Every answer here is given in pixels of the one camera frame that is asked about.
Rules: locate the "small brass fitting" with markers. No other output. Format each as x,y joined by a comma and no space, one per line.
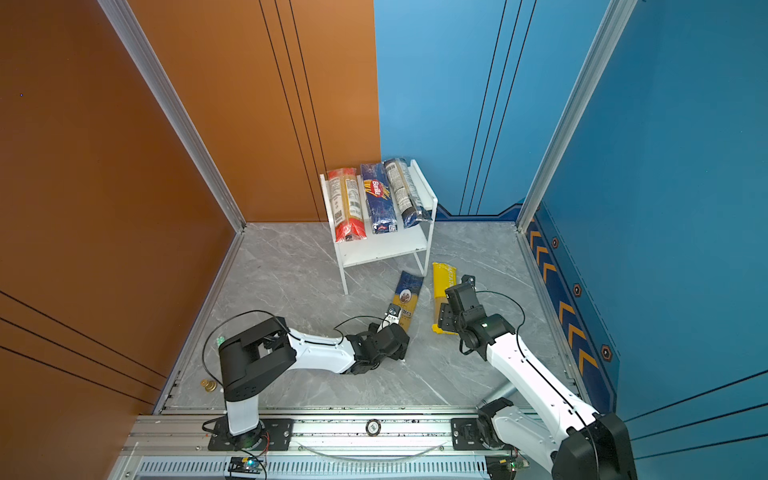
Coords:
209,385

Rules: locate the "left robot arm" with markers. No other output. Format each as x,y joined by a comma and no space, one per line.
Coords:
253,359

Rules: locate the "clear white-label spaghetti bag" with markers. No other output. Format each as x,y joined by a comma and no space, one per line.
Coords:
404,192

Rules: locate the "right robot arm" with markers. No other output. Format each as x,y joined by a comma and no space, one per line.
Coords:
571,439

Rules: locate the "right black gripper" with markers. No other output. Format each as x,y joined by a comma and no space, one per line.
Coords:
445,314

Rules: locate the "blue Barilla spaghetti bag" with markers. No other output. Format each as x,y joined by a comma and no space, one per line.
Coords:
379,198

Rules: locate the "white two-tier shelf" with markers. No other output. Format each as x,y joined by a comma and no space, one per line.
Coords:
416,241

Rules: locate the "aluminium front rail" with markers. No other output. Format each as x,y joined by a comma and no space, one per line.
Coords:
325,444

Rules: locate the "circuit board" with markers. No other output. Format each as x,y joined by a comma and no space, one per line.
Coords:
246,467
504,467

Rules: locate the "round rail knob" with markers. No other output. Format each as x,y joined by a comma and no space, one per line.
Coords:
373,428

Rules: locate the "blue yellow spaghetti bag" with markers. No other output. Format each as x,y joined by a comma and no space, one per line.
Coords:
406,297

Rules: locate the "right circuit board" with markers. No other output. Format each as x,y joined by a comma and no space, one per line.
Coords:
504,467

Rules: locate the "red spaghetti bag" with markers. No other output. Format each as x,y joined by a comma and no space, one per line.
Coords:
346,205

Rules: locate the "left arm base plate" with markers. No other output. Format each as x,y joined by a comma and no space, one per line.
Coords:
269,435

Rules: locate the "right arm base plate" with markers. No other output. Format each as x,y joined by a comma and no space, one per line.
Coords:
469,433

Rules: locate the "left circuit board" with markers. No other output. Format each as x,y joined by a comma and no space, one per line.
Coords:
246,467

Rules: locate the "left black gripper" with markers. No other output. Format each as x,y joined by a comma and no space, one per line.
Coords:
402,352

